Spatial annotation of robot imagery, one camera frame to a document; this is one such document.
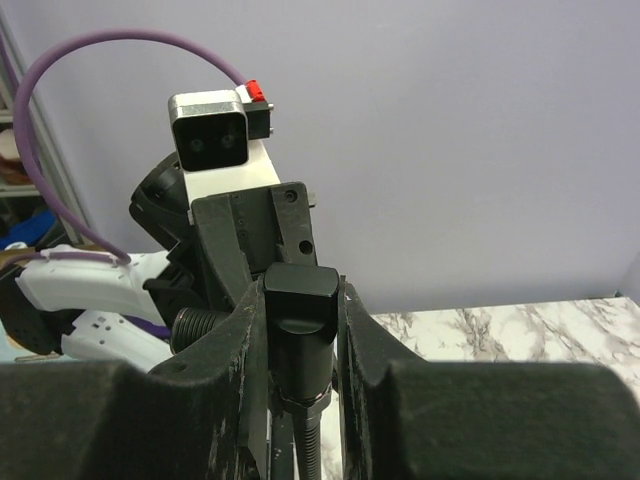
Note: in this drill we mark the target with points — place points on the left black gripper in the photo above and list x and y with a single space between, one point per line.
240 234

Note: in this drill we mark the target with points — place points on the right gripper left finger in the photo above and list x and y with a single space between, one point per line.
202 414

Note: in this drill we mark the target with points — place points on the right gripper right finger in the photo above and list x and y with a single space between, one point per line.
404 417

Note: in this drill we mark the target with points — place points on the black T-shaped fitting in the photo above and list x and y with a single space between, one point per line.
277 343

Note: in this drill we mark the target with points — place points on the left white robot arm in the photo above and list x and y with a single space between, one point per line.
87 306

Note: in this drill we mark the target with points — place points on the blue doritos chip bag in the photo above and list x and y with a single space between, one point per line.
29 232

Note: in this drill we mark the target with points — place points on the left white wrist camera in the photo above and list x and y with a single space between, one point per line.
219 138

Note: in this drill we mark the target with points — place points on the aluminium frame post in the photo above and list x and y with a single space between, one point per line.
48 152

